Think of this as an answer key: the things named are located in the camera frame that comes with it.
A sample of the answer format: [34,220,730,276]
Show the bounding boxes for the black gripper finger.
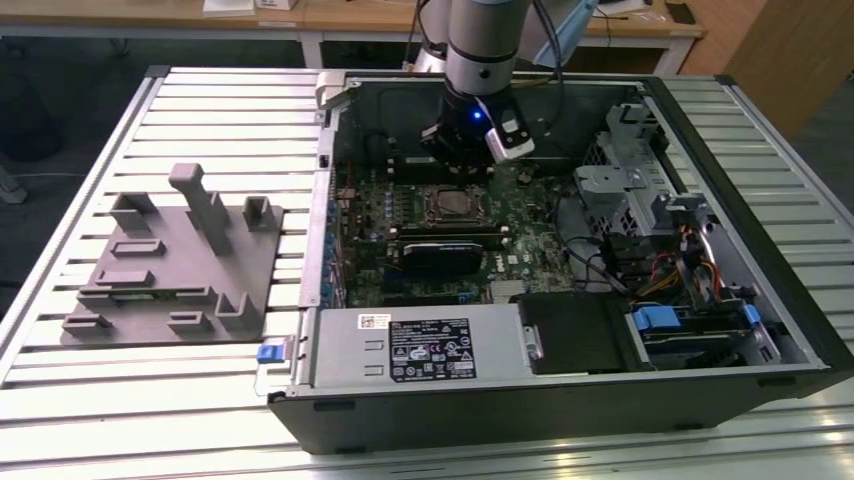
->
[437,147,497,177]

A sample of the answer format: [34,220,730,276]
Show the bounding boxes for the CPU socket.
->
[422,183,490,225]

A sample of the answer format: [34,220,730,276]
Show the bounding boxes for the black RAM stick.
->
[394,223,503,235]

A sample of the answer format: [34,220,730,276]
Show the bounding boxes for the green motherboard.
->
[328,160,583,309]

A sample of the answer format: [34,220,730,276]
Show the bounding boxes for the black graphics card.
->
[398,241,485,275]

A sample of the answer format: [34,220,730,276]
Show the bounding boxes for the silver metal drive cage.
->
[571,102,673,239]

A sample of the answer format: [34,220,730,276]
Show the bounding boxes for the silver chipset heatsink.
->
[489,279,534,305]

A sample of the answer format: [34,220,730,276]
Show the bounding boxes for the black expansion slot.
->
[383,293,495,307]

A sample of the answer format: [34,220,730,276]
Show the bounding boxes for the black plastic shroud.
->
[517,293,646,376]

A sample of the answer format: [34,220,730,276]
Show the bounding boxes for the grey parts rack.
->
[58,162,290,347]

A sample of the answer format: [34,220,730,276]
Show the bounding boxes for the grey power supply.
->
[300,303,537,390]

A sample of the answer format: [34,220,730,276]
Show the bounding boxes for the blue disk carrier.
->
[630,304,750,351]

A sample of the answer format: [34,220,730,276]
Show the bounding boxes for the blue case release latch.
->
[255,338,287,365]

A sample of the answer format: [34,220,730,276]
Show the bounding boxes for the wooden desk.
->
[0,0,709,69]

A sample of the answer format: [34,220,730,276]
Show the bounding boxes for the wooden cabinet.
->
[683,0,854,139]

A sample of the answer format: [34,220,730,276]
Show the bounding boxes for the black PC case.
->
[264,68,854,457]

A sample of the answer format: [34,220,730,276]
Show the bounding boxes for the grey chair foot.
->
[0,164,30,205]

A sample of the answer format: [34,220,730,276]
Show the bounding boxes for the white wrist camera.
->
[485,113,539,163]

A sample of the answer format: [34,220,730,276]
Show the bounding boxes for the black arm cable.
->
[530,0,570,144]

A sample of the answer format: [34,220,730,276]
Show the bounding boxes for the grey case handle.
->
[314,69,352,110]

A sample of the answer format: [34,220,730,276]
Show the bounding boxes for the grey plastic bracket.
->
[655,192,721,236]

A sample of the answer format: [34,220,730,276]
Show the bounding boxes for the coloured power wire bundle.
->
[637,249,729,304]

